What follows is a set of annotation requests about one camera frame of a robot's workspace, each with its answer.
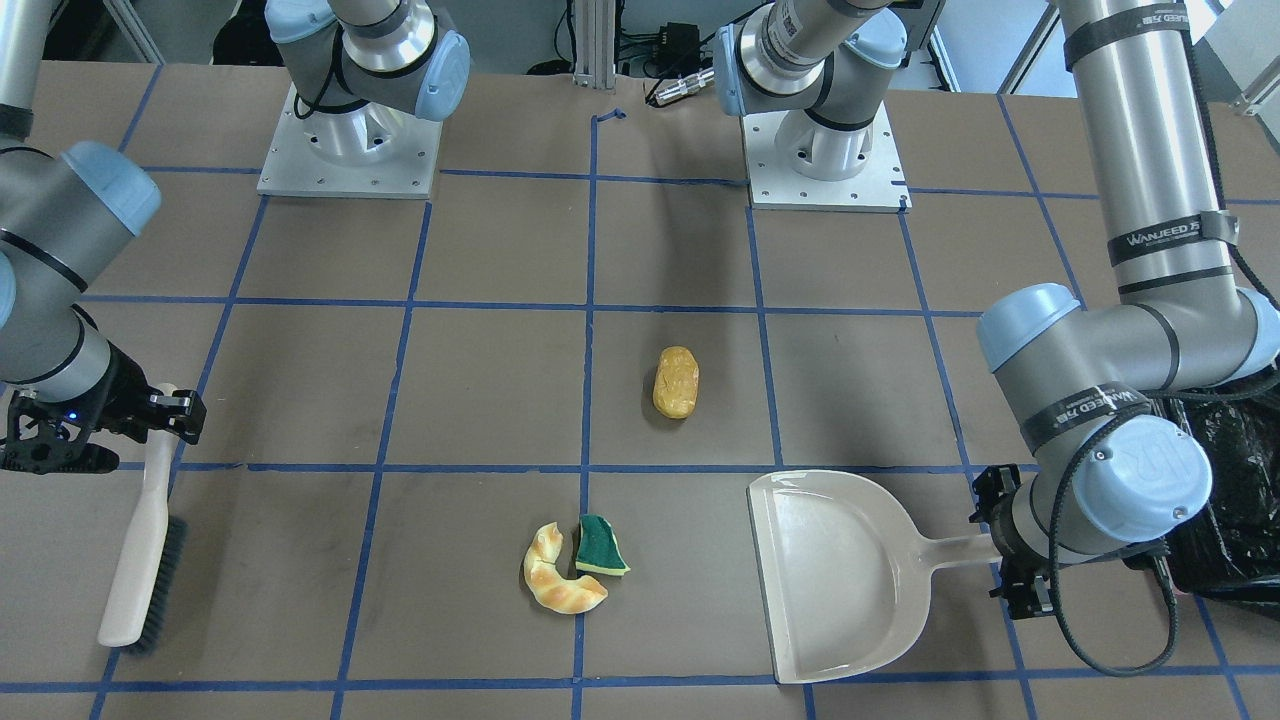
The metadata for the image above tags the green yellow sponge piece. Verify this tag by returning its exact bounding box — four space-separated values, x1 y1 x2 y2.
573 514 631 577

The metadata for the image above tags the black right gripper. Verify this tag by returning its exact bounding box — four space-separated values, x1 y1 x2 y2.
3 347 207 475

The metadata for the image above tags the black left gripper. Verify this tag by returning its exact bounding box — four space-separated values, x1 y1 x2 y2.
970 464 1055 620

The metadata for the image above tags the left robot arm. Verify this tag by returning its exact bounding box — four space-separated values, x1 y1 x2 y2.
748 1 1277 684

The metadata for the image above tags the beige plastic dustpan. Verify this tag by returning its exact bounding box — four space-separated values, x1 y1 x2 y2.
748 469 1000 684

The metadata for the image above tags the pink bin with black bag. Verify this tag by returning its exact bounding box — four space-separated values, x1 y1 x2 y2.
1156 370 1279 619

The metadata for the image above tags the black power adapter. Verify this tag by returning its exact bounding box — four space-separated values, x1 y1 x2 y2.
654 22 700 65

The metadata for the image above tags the aluminium frame post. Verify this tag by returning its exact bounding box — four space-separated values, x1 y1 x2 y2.
570 0 618 94

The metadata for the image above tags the beige hand brush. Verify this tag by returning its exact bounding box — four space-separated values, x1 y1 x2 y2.
97 428 187 656

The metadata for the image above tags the silver cylinder connector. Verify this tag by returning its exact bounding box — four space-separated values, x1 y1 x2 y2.
644 67 716 109

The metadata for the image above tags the croissant shaped bread piece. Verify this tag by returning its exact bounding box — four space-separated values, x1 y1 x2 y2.
522 521 609 615

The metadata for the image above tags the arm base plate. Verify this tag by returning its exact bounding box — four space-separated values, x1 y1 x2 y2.
257 86 443 200
741 105 913 213

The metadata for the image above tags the yellow ball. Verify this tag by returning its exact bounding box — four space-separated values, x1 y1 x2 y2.
652 345 700 420

